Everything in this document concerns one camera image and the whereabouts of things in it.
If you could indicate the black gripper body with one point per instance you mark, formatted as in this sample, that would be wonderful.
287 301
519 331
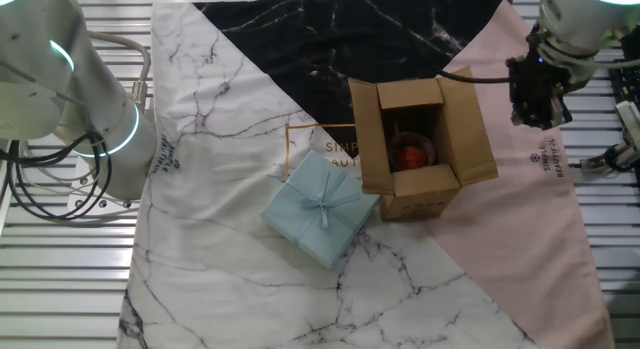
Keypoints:
535 79

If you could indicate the black keyboard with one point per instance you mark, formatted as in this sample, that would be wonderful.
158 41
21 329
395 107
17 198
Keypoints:
625 84

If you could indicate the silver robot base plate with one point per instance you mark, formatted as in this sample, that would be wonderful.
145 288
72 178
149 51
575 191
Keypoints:
80 199

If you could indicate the small silver camera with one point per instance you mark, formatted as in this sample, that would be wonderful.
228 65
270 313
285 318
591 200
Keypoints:
595 163

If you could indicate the brown packing tape roll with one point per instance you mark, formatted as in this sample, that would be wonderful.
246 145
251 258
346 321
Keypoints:
430 149

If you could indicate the marble and pink pattern cloth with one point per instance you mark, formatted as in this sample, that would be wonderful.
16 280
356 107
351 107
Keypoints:
225 164

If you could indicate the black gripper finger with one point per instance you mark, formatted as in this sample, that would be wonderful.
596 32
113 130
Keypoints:
527 114
559 111

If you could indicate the orange mini basketball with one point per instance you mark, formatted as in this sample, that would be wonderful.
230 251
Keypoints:
410 157

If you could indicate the light blue ribboned gift box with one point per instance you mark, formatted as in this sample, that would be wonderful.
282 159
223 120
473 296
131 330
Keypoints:
320 209

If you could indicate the silver vented camera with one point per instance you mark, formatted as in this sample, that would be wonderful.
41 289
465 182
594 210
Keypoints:
630 121

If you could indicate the brown cardboard box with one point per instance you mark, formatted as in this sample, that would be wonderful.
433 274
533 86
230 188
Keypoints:
372 139

